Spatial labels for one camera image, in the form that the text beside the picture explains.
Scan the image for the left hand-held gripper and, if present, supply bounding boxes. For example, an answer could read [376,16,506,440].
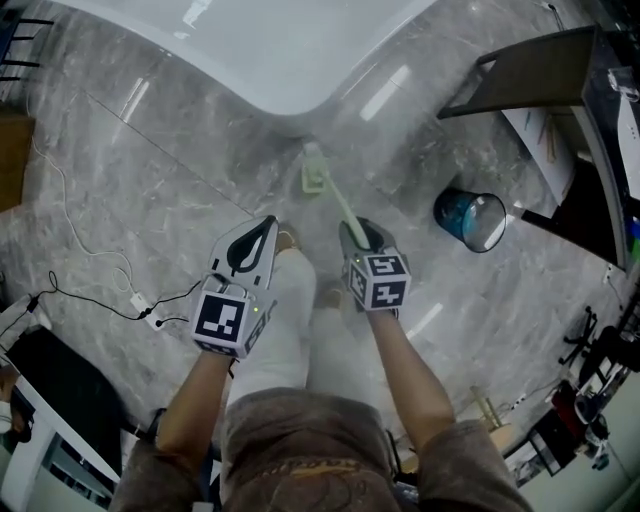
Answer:
[188,215,280,361]

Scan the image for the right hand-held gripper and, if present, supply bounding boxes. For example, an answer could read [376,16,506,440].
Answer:
[337,217,413,314]

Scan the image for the pale green long-handled brush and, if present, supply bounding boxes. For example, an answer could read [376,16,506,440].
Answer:
[303,141,372,251]

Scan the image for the white bathtub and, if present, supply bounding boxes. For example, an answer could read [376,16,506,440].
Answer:
[49,0,427,139]

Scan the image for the person's left forearm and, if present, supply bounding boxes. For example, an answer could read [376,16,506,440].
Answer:
[155,347,237,457]

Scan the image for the person's right forearm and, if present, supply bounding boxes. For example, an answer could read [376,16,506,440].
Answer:
[366,309,457,454]

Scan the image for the person's pale trousers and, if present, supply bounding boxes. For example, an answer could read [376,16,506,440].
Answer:
[226,249,402,432]

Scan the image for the person's brown printed shirt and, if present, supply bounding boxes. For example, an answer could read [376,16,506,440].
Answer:
[109,386,522,512]

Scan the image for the wooden stool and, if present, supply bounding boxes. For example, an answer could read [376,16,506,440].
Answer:
[469,384,514,459]

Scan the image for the wooden sticks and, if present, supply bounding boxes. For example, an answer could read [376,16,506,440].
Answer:
[544,114,559,164]

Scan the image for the dark grey vanity cabinet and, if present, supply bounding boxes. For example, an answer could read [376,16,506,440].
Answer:
[436,24,640,274]

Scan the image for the large cardboard box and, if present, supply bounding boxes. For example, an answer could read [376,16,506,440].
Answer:
[0,111,37,214]

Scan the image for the black office chair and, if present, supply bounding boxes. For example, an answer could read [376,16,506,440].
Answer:
[556,304,640,374]

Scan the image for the white table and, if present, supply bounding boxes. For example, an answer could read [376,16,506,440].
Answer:
[9,374,122,507]

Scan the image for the dark equipment cart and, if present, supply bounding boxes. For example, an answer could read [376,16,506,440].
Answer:
[529,379,612,477]

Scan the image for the white sink basin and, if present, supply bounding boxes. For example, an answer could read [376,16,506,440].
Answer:
[616,91,640,197]

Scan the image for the clear glass cup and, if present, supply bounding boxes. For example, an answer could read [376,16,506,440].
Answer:
[606,66,640,97]

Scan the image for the white cable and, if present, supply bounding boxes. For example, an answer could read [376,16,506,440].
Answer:
[26,133,139,302]

